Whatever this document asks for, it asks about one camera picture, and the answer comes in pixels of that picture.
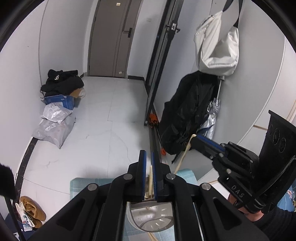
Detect chopstick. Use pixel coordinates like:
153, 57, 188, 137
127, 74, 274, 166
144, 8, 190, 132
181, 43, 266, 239
144, 165, 154, 200
174, 134, 197, 174

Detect person left hand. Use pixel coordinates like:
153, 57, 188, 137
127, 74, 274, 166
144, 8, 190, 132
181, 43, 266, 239
227, 194, 264, 222

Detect white utensil holder cup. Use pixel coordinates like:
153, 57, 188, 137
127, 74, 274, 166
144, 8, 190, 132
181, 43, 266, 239
126, 200, 174, 232

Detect silver folded umbrella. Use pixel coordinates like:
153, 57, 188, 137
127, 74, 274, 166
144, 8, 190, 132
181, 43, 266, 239
197, 76, 225, 140

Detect black hanging jacket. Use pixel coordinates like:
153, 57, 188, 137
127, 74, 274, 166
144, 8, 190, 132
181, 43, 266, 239
159, 71, 219, 155

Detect teal plaid table mat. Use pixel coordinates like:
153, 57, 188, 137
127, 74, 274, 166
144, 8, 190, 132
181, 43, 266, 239
70, 168, 200, 241

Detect orange black tool on floor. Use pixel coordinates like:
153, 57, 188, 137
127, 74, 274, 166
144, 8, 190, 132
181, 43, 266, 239
149, 113, 166, 156

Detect white hanging bag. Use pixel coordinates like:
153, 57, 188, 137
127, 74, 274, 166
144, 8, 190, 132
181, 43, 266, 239
194, 11, 239, 76

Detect grey plastic mailer bag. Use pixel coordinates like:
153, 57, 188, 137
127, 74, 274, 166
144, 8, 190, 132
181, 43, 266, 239
32, 114, 76, 149

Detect tan suede shoe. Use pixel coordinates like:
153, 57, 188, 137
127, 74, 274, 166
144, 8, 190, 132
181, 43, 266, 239
20, 196, 46, 229

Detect blue cardboard box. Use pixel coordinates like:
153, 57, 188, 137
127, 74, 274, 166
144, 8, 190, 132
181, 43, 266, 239
44, 94, 75, 110

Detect white plastic mailer bag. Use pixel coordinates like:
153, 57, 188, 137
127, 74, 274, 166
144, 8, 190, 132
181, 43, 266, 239
41, 102, 73, 123

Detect white crumpled socks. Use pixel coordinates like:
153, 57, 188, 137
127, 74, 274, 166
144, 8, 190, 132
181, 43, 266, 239
15, 202, 35, 232

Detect brown cardboard box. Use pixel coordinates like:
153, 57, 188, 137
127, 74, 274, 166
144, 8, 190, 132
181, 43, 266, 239
70, 87, 86, 99

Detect black clothes pile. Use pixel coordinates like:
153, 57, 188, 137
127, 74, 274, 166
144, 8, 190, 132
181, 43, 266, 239
41, 69, 84, 97

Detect black framed sliding door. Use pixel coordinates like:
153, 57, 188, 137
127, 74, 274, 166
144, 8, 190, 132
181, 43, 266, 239
144, 0, 184, 125

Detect grey entrance door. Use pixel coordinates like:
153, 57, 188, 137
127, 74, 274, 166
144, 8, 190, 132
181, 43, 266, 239
87, 0, 142, 78

